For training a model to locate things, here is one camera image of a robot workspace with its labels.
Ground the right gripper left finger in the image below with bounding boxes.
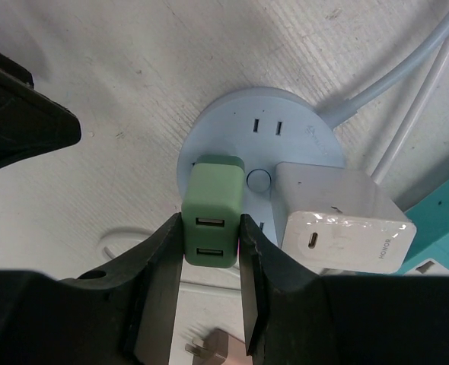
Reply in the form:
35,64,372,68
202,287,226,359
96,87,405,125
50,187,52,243
0,214,183,364

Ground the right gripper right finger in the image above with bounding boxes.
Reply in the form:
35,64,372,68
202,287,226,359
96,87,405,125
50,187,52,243
239,214,449,364

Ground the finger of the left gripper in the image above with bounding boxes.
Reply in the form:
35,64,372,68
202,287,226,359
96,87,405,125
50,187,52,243
0,53,81,169

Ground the brown charger plug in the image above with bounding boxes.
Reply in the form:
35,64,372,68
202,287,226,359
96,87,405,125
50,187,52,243
185,328,253,365

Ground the white charger plug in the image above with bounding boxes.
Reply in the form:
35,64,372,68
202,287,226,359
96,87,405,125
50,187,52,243
271,162,416,274

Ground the green charger plug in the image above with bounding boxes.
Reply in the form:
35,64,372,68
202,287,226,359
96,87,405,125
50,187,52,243
181,155,245,268

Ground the teal power strip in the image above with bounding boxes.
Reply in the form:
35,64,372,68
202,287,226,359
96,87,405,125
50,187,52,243
396,179,449,276

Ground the round light blue power strip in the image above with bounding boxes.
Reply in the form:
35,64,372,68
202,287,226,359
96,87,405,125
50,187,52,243
177,87,345,246

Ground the light blue power cord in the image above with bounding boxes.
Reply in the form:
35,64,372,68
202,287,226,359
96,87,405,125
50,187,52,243
319,0,449,129

